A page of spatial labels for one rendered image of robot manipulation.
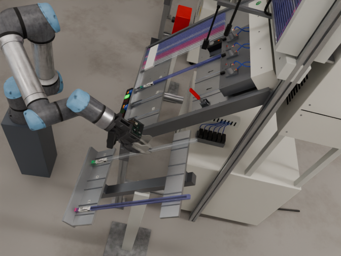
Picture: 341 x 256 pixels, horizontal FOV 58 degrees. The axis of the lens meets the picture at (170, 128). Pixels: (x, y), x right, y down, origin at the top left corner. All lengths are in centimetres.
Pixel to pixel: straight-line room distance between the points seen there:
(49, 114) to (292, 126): 91
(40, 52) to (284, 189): 135
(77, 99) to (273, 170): 111
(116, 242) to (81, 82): 135
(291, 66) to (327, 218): 173
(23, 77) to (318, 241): 209
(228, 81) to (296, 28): 34
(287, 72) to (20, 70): 89
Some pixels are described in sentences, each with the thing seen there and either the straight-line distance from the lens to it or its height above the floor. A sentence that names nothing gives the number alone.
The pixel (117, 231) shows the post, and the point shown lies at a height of 1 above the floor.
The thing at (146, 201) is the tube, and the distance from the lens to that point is 106.
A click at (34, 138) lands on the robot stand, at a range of 180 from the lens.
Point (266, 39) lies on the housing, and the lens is 124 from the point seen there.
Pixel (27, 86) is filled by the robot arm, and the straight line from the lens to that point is 116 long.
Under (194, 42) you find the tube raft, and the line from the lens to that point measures 164.
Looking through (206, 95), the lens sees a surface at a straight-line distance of 130.
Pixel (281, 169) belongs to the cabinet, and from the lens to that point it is 175.
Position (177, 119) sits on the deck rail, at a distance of 127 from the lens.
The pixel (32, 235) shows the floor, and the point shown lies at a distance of 205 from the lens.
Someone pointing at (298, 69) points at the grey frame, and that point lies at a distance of 103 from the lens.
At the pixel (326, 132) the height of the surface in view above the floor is 108.
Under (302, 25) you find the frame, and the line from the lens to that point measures 97.
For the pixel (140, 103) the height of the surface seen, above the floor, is 76.
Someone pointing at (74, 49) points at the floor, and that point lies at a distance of 298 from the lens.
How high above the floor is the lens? 193
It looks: 52 degrees down
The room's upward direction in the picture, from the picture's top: 18 degrees clockwise
